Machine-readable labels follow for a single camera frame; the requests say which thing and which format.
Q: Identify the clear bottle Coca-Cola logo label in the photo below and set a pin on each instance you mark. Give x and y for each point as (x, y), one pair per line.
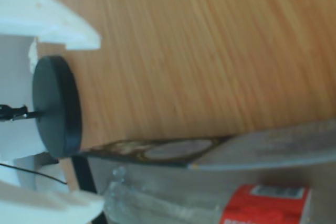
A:
(262, 203)

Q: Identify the grey cardboard box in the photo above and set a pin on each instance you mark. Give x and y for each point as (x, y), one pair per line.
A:
(262, 150)

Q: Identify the black round cap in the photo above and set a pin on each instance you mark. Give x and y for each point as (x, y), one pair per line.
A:
(55, 103)

